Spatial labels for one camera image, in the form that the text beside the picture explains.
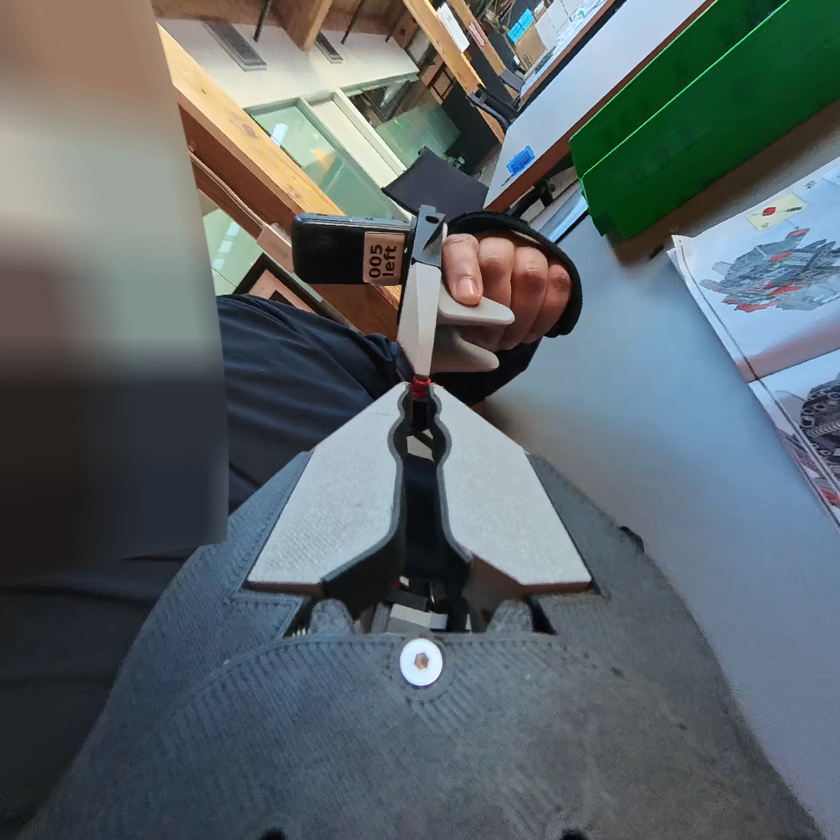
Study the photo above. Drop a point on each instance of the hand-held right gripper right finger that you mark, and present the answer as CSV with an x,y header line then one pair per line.
x,y
512,512

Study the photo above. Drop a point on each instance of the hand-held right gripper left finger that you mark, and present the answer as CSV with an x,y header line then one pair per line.
x,y
328,512

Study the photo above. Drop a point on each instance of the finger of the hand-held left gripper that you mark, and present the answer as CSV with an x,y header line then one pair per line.
x,y
417,315

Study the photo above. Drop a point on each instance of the brick-built toy truck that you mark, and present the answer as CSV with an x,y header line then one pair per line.
x,y
418,401

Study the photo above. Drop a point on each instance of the person's left hand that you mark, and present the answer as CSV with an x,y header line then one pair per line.
x,y
525,282

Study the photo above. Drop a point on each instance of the person's dark clothed torso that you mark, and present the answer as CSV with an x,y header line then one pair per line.
x,y
295,407

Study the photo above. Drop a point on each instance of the black office chair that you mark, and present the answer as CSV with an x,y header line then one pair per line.
x,y
439,190

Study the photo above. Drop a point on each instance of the small blue object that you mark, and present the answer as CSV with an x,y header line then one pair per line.
x,y
521,159

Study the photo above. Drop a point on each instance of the neighbouring white table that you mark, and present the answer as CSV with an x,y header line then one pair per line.
x,y
558,98

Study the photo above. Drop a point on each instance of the green plastic bin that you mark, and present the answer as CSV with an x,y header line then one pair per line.
x,y
689,131

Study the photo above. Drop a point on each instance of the open instruction booklet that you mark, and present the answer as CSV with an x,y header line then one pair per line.
x,y
787,315

